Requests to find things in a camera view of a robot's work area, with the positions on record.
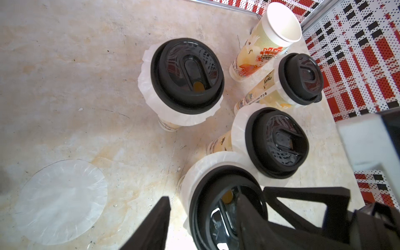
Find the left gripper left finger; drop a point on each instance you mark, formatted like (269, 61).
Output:
(152, 232)

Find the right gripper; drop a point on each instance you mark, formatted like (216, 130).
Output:
(323, 211)

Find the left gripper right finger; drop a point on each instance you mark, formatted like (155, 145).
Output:
(255, 233)

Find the black lid front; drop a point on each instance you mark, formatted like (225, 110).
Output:
(212, 211)

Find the paper milk tea cup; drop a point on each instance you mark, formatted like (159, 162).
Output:
(167, 126)
(223, 143)
(263, 93)

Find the black cup lid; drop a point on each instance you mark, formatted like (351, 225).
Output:
(187, 76)

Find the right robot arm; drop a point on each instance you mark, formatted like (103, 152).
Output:
(371, 141)

